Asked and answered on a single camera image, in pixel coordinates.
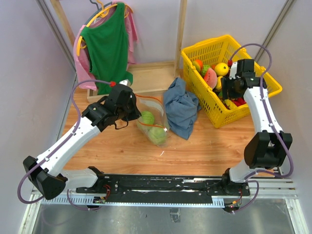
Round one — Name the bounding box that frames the yellow banana toy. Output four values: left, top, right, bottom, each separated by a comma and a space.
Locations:
223, 99, 237, 110

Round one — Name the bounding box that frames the green cabbage toy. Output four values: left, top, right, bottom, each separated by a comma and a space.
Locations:
148, 127, 167, 145
141, 111, 155, 125

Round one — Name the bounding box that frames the clear zip top bag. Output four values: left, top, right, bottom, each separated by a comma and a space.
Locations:
136, 94, 170, 146

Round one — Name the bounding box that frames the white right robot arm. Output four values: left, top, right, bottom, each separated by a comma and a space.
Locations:
221, 59, 293, 195

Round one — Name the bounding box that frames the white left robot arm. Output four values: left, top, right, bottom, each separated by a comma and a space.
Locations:
23, 84, 141, 200

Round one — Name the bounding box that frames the green tank top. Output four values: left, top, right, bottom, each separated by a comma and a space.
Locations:
81, 2, 133, 95

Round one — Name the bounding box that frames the yellow bell pepper toy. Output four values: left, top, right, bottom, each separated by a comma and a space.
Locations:
215, 76, 223, 92

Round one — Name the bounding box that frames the red apple toy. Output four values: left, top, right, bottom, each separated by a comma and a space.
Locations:
232, 97, 246, 107

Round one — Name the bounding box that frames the yellow lemon toy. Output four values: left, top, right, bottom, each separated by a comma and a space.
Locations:
214, 62, 229, 77

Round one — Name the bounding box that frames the watermelon slice toy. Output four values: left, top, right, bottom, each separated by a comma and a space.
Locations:
204, 68, 217, 89

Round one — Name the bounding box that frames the green custard apple toy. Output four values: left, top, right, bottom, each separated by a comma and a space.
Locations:
201, 65, 211, 77

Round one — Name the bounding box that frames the wooden clothes rack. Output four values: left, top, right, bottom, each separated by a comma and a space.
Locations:
50, 0, 187, 103

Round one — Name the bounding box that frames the orange peach toy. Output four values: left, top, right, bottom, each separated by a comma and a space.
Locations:
192, 59, 203, 73

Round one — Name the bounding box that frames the yellow plastic basket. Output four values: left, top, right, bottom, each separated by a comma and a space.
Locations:
180, 34, 283, 129

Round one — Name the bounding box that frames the pink shirt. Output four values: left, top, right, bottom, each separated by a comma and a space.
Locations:
73, 9, 138, 91

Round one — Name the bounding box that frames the blue crumpled cloth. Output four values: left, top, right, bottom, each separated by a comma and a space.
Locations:
163, 77, 201, 140

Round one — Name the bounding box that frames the yellow clothes hanger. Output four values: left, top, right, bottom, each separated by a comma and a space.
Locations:
74, 2, 133, 57

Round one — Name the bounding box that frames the grey clothes hanger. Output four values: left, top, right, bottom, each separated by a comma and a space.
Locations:
85, 0, 112, 24

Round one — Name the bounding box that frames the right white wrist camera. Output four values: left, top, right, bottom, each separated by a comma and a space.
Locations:
229, 62, 237, 79

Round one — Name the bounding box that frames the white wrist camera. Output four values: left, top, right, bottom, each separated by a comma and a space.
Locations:
229, 62, 237, 79
119, 79, 131, 87

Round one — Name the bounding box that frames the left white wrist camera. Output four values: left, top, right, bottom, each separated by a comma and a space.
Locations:
119, 79, 131, 87

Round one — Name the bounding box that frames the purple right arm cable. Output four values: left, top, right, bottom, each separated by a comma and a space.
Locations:
228, 43, 294, 214

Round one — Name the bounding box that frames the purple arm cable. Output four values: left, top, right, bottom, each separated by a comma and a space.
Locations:
17, 79, 115, 212
228, 43, 294, 214

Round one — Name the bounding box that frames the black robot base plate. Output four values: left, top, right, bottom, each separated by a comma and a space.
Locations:
76, 174, 250, 205

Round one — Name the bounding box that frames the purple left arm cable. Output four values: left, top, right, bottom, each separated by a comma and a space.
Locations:
17, 79, 115, 212

